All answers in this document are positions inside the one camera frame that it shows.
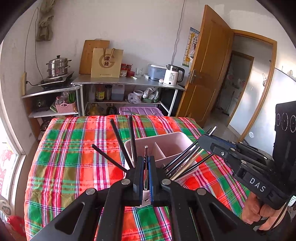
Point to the white refrigerator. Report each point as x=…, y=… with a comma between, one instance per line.
x=262, y=133

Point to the wooden cutting board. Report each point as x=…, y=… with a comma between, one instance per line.
x=87, y=52

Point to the giraffe height chart poster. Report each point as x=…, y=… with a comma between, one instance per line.
x=190, y=47

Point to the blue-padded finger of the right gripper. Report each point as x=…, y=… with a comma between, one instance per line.
x=215, y=145

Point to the black induction cooker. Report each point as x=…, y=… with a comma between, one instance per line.
x=56, y=81

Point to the silver metal chopstick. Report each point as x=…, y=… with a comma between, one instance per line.
x=146, y=175

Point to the pink plastic utensil basket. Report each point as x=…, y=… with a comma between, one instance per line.
x=165, y=148

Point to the beige wooden chopstick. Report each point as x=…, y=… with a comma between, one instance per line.
x=187, y=163
x=173, y=170

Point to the stainless steel steamer pot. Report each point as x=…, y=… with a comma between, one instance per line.
x=58, y=66

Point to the small side shelf unit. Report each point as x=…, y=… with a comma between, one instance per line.
x=37, y=102

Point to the brown wooden door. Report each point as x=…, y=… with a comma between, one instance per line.
x=211, y=59

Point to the glass cup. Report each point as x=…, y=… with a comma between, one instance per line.
x=138, y=72

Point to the person's right hand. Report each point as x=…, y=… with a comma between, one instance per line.
x=253, y=211

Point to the clear plastic container box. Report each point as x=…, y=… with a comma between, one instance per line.
x=156, y=72

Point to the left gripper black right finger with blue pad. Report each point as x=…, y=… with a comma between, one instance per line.
x=195, y=214

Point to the red lidded jar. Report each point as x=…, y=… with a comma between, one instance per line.
x=123, y=70

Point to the black tracker mount plate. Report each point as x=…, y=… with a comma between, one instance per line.
x=284, y=145

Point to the pink woven basket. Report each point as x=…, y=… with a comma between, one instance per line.
x=63, y=107

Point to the steel kitchen shelf table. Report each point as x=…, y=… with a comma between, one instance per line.
x=130, y=84

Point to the red green plaid tablecloth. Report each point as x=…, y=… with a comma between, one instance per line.
x=65, y=165

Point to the purple plastic storage lid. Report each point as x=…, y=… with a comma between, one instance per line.
x=139, y=110

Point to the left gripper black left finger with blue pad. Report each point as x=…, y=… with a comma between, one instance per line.
x=97, y=215

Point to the tan paper shopping bag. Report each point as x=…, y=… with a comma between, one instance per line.
x=106, y=63

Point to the white electric kettle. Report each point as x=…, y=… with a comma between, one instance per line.
x=173, y=75

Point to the green cloth bag hanging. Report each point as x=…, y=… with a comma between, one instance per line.
x=45, y=32

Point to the dark soy sauce bottle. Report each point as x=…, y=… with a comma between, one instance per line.
x=99, y=93

